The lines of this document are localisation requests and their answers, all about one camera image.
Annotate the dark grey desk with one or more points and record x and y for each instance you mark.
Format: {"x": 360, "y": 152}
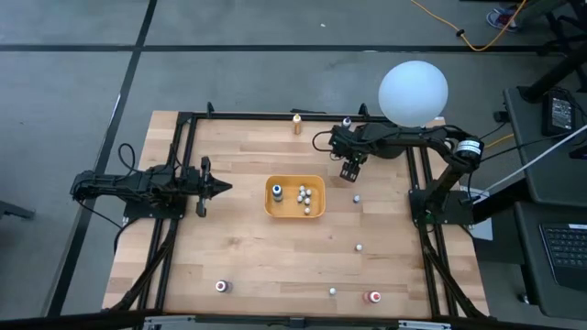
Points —
{"x": 527, "y": 183}
{"x": 532, "y": 275}

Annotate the black gantry bar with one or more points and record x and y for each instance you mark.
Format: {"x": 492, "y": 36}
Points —
{"x": 91, "y": 318}

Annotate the small red dropper bottle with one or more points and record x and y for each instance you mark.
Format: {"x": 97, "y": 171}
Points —
{"x": 358, "y": 247}

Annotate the large blue food colouring bottle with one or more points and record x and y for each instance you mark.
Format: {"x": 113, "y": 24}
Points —
{"x": 277, "y": 194}

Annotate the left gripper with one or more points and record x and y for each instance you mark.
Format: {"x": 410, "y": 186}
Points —
{"x": 205, "y": 169}

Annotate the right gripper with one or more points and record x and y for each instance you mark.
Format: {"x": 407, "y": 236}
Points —
{"x": 351, "y": 142}

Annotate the black stand legs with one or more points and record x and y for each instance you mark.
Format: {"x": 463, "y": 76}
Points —
{"x": 550, "y": 75}

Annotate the large red food colouring bottle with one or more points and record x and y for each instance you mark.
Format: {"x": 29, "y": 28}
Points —
{"x": 221, "y": 286}
{"x": 374, "y": 297}

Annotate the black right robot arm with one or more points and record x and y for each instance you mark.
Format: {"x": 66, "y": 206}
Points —
{"x": 403, "y": 142}

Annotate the dark grey furniture leg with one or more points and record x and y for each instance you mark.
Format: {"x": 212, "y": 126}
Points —
{"x": 14, "y": 208}

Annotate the large white sphere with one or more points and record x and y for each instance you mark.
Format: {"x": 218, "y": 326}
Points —
{"x": 413, "y": 94}

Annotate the black aluminium table frame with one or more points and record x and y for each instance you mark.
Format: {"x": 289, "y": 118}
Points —
{"x": 252, "y": 116}

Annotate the black device with label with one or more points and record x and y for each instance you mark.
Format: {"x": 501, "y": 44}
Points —
{"x": 560, "y": 112}

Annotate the yellow plastic bin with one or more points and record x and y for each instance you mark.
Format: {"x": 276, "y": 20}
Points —
{"x": 291, "y": 208}

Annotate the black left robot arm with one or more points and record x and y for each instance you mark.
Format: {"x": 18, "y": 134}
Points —
{"x": 137, "y": 183}

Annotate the white rod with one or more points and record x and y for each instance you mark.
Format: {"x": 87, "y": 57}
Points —
{"x": 527, "y": 164}

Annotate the person's shoe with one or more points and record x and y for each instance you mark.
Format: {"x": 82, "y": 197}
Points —
{"x": 500, "y": 18}

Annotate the large purple food colouring bottle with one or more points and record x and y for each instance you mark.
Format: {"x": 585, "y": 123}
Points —
{"x": 346, "y": 122}

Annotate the small orange bottle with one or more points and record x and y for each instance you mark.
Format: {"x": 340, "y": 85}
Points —
{"x": 297, "y": 127}

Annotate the laptop keyboard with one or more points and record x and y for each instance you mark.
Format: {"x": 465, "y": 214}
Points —
{"x": 568, "y": 252}

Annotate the black frame clamp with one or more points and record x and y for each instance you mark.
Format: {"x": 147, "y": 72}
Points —
{"x": 210, "y": 109}
{"x": 363, "y": 110}

